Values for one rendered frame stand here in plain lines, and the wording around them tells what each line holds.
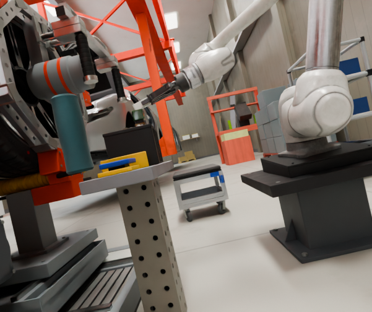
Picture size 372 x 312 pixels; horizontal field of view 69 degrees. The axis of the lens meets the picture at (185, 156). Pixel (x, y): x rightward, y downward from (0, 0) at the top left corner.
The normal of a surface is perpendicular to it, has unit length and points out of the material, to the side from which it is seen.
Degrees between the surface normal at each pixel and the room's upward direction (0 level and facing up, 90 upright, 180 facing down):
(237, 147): 90
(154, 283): 90
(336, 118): 100
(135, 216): 90
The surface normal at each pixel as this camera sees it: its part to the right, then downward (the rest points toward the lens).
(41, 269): -0.06, 0.01
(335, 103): -0.12, 0.22
